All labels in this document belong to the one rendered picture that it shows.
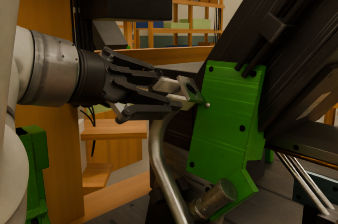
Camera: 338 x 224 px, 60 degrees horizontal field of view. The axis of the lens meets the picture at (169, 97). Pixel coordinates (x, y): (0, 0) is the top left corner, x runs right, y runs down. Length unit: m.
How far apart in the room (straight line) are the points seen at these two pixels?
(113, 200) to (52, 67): 0.56
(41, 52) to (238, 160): 0.33
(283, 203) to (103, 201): 0.47
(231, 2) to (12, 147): 11.04
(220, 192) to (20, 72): 0.32
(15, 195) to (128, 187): 0.68
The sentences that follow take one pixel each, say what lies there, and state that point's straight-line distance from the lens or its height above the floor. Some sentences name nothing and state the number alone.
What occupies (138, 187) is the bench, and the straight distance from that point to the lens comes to 0.90.
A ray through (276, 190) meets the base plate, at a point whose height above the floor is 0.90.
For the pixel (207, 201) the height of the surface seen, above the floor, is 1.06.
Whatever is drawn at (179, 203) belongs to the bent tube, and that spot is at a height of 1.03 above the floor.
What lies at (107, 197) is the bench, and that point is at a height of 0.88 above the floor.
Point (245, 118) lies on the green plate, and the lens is 0.48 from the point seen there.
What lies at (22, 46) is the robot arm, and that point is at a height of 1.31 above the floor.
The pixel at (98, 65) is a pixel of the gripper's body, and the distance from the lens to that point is 0.39.
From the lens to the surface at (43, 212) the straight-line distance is 0.54.
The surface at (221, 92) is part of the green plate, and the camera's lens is 0.52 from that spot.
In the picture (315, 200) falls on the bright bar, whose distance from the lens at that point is 0.62.
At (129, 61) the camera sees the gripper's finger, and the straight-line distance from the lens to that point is 0.49.
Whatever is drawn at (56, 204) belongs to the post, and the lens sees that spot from 0.75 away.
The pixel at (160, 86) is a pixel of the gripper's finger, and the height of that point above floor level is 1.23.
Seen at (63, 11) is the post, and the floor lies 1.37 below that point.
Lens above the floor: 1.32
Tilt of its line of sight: 12 degrees down
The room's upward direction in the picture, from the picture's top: straight up
